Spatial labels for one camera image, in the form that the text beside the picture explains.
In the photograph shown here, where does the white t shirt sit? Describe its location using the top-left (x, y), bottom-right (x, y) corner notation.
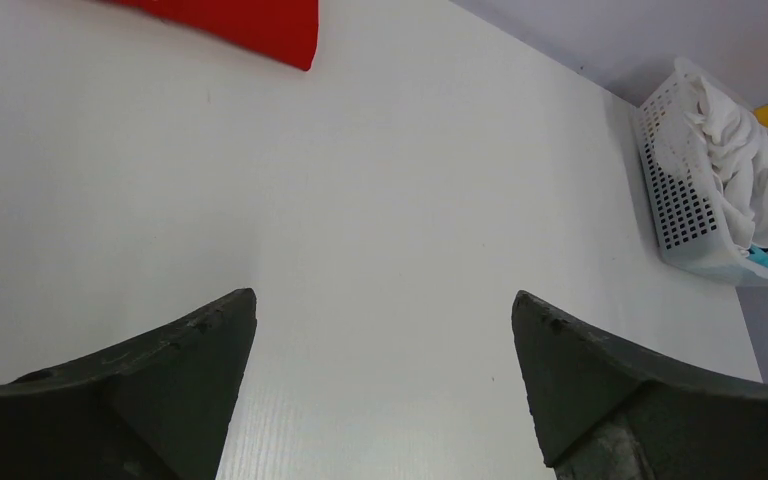
top-left (654, 74), bottom-right (768, 257)

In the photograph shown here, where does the red folded t shirt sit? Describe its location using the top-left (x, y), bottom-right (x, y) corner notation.
top-left (117, 0), bottom-right (319, 71)

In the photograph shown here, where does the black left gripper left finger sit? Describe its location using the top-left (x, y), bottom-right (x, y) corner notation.
top-left (0, 289), bottom-right (257, 479)

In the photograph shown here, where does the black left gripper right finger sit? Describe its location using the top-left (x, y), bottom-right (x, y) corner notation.
top-left (511, 291), bottom-right (768, 479)

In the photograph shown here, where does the white plastic laundry basket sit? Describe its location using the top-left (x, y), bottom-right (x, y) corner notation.
top-left (633, 57), bottom-right (768, 287)

